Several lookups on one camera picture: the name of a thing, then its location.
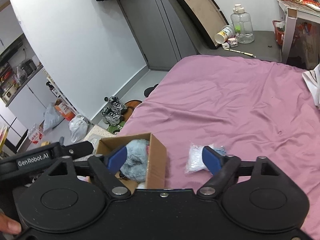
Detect clear bag white beads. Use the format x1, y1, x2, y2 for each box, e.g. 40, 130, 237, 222
185, 144, 208, 173

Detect grey plush paw slipper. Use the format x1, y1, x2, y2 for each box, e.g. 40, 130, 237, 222
120, 139, 149, 183

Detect brown cardboard box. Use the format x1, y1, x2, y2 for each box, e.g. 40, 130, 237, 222
96, 133, 167, 192

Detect blue denim pouch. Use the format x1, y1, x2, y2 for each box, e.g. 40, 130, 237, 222
213, 146, 227, 156

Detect person's right hand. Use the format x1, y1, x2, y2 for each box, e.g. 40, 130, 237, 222
0, 211, 22, 235

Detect grey plastic bag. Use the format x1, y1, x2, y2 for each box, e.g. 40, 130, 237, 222
43, 103, 64, 132

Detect grey sneakers pair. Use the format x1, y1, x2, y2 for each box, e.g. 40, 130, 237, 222
100, 96, 127, 126

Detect white plastic bag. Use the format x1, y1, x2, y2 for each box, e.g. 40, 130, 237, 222
69, 114, 89, 143

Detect orange cardboard box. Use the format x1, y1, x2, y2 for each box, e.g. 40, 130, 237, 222
54, 98, 75, 121

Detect pink bed sheet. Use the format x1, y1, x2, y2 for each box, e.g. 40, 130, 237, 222
120, 55, 319, 239

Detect black slipper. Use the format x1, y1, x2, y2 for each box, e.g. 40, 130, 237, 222
144, 84, 158, 98

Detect white crumpled cloth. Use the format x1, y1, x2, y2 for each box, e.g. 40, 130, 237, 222
302, 63, 320, 108

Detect white paper cup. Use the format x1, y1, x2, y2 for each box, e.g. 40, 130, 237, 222
214, 25, 235, 44

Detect clear plastic water jug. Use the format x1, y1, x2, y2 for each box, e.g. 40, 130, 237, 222
231, 4, 254, 44

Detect black framed cardboard tray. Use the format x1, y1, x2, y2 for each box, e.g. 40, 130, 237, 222
176, 0, 229, 49

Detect red basket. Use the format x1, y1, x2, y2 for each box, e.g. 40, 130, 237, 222
272, 20, 284, 46

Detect grey door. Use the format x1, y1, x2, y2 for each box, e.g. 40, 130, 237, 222
118, 0, 196, 71

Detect white desk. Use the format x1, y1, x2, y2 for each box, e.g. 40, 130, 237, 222
277, 0, 320, 67

